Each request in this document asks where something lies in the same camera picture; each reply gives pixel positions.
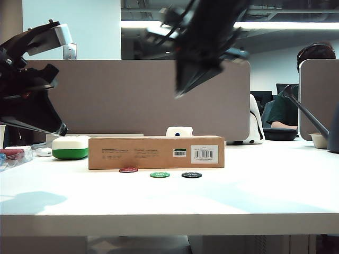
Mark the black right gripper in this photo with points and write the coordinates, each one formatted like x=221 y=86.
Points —
x=206 y=45

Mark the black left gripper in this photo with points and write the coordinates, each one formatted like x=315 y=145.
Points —
x=26 y=79

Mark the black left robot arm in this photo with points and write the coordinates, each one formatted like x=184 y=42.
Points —
x=18 y=43

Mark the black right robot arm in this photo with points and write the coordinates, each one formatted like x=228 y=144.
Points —
x=217 y=10

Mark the white poker chip stack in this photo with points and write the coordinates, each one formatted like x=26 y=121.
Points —
x=28 y=153

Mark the red poker chip stack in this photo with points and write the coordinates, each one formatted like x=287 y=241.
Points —
x=12 y=153

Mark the clear plastic chip tray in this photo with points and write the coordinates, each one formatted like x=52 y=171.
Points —
x=16 y=162

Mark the blue poker chip stack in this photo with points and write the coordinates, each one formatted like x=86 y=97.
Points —
x=2 y=159

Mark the brown cardboard box barcode label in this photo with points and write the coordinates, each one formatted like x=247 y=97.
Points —
x=156 y=153

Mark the black poker chip 100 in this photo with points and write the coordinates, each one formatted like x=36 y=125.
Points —
x=191 y=174

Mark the green poker chip 20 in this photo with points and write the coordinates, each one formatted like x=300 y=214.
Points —
x=160 y=174

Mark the small white earbud case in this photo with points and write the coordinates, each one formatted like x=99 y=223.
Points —
x=44 y=152

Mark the white and green case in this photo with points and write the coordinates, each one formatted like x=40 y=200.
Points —
x=70 y=148

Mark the wide brown desk partition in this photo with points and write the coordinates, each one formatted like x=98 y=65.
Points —
x=119 y=100

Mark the white and black plush toy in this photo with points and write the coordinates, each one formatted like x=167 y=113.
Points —
x=255 y=132

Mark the long ceiling light strip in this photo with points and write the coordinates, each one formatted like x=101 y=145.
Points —
x=278 y=25

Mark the black round cushion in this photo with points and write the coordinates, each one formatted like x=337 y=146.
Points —
x=279 y=134

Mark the person with dark hair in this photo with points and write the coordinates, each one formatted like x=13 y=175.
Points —
x=315 y=51

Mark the narrow brown desk partition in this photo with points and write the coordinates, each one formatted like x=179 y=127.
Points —
x=317 y=100

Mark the white bowl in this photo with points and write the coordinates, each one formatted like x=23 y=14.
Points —
x=319 y=141

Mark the grey watering can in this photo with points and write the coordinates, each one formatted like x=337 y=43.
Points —
x=335 y=132

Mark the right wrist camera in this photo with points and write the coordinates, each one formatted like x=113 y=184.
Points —
x=167 y=29

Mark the partition base bracket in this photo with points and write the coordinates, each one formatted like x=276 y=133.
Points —
x=106 y=135

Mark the metal wall switch plate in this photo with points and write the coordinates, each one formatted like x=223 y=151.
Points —
x=69 y=51

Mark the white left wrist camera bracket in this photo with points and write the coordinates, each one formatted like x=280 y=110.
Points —
x=62 y=34

